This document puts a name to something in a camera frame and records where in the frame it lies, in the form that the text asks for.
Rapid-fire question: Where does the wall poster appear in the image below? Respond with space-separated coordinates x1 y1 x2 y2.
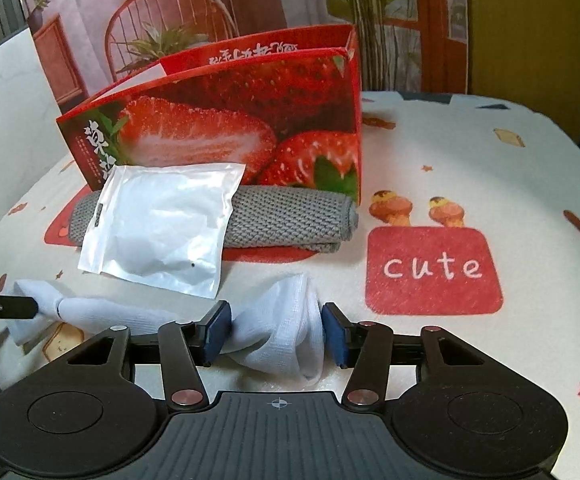
12 0 471 117

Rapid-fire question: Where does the white sock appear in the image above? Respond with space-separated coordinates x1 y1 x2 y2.
0 272 327 387

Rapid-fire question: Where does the white plastic pouch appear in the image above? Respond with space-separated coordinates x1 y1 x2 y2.
76 162 247 300

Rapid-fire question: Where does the grey knitted cloth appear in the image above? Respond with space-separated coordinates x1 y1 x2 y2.
66 184 361 257

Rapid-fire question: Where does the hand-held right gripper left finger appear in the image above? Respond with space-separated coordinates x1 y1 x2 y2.
64 300 233 411

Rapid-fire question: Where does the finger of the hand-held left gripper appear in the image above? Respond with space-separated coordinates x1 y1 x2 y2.
0 293 41 322

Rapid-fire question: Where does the printed blanket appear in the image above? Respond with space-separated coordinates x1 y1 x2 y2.
0 90 580 480

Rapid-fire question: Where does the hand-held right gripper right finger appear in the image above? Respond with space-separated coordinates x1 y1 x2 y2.
321 302 489 410

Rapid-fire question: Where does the red strawberry cardboard box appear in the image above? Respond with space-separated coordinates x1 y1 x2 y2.
56 23 367 207

